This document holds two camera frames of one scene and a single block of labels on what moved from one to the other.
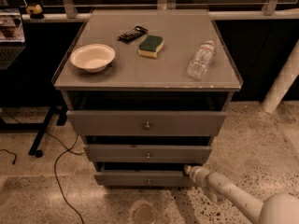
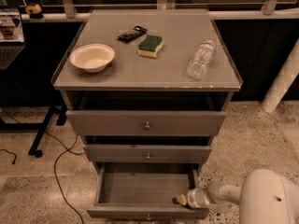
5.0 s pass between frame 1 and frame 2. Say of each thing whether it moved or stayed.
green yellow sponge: stayed
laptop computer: stayed
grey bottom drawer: moved
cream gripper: moved
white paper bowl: stayed
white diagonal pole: stayed
